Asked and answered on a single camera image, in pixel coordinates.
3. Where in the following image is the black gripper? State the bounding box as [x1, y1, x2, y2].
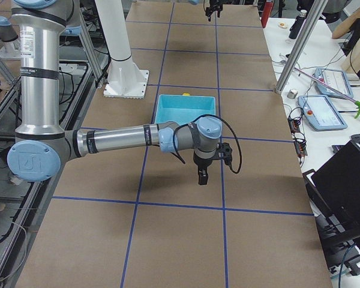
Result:
[193, 142, 233, 185]
[205, 0, 223, 22]

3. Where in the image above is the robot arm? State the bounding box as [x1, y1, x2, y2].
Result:
[7, 1, 232, 185]
[0, 1, 130, 58]

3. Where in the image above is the person forearm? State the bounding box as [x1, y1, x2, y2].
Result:
[332, 7, 360, 39]

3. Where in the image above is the light blue plastic bin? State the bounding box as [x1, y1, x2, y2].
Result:
[153, 94, 216, 125]

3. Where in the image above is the brown paper table mat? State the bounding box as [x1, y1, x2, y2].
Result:
[16, 1, 331, 287]

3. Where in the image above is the black water bottle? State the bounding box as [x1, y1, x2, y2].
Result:
[289, 9, 307, 40]

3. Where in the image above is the small metal cylinder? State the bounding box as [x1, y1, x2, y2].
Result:
[287, 89, 299, 99]

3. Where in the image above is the near teach pendant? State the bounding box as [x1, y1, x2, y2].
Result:
[298, 95, 347, 131]

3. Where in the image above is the teach pendant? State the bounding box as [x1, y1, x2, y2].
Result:
[314, 67, 353, 98]
[298, 95, 347, 131]

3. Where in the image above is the far teach pendant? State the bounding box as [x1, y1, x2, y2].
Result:
[314, 67, 353, 98]

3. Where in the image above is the black laptop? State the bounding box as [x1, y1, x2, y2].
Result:
[310, 140, 360, 226]

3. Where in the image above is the green grabber tool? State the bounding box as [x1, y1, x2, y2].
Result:
[294, 68, 360, 119]

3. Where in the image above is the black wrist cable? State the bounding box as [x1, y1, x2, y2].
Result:
[171, 113, 244, 175]

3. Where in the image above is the white camera pole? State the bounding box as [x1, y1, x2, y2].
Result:
[95, 0, 131, 62]

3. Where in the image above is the aluminium frame post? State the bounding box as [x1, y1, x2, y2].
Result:
[275, 0, 328, 94]

